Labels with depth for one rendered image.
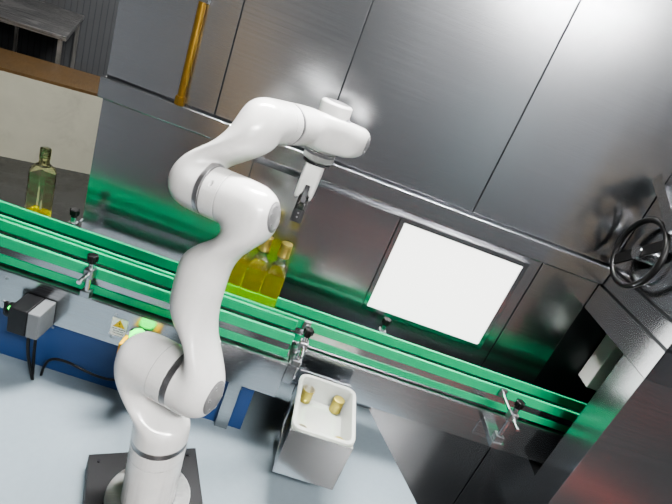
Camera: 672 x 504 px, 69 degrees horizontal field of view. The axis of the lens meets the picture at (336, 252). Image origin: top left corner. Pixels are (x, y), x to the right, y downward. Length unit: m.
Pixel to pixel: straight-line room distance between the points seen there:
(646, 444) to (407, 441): 0.80
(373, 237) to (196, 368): 0.74
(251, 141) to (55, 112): 4.09
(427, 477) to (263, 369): 0.95
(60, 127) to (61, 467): 3.83
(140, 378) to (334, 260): 0.73
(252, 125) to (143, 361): 0.51
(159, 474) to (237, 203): 0.62
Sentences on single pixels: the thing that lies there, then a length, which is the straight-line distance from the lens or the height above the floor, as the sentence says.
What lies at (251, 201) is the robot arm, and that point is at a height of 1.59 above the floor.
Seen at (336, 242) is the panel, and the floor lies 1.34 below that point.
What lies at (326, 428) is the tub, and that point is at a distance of 1.46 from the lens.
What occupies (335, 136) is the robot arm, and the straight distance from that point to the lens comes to 1.17.
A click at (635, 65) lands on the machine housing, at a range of 1.62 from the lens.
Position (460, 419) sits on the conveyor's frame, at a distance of 1.68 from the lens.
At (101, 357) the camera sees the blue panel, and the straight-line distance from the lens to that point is 1.62.
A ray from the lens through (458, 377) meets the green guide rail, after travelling 1.60.
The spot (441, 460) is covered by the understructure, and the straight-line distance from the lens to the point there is 2.10.
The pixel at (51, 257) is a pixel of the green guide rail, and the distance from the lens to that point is 1.51.
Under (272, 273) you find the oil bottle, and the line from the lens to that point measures 1.43.
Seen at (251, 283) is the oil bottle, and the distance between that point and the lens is 1.46.
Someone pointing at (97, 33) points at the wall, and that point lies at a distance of 7.86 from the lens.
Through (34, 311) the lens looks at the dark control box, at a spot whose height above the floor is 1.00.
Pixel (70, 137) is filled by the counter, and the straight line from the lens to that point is 5.00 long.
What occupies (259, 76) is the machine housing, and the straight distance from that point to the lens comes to 1.48.
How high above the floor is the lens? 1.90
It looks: 22 degrees down
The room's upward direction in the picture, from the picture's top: 22 degrees clockwise
